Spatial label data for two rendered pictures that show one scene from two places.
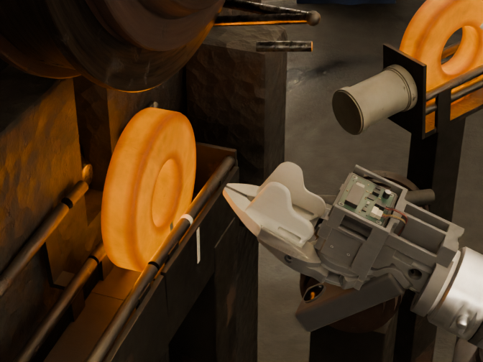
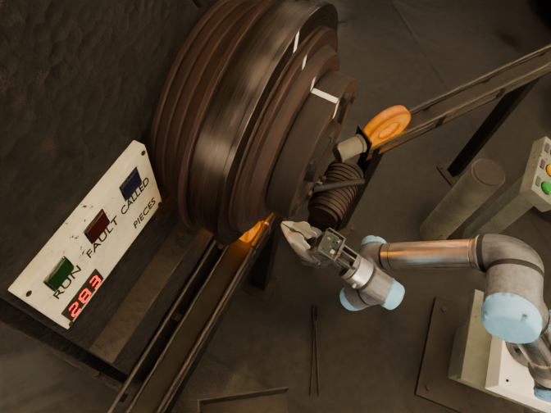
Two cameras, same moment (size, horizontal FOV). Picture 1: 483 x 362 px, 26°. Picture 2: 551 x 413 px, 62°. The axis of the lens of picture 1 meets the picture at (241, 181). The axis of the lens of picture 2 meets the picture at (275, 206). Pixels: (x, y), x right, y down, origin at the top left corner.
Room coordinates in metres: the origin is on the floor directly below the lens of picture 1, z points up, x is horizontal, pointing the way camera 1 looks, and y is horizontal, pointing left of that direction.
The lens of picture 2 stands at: (0.30, 0.05, 1.80)
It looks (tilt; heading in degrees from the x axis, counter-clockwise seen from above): 62 degrees down; 359
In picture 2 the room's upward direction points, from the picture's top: 9 degrees clockwise
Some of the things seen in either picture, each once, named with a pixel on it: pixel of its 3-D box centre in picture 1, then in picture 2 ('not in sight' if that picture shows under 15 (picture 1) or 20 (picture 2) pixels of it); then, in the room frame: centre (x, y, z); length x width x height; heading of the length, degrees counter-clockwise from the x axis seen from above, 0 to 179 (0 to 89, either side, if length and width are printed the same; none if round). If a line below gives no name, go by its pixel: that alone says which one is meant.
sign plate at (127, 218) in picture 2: not in sight; (100, 238); (0.55, 0.30, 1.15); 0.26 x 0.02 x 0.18; 160
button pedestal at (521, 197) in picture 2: not in sight; (504, 211); (1.21, -0.85, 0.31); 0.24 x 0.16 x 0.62; 160
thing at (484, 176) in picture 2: not in sight; (457, 206); (1.23, -0.68, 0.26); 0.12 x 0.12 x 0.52
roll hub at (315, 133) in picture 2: not in sight; (313, 147); (0.79, -0.01, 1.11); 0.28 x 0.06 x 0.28; 160
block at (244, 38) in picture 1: (233, 124); not in sight; (1.05, 0.01, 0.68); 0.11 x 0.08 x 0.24; 70
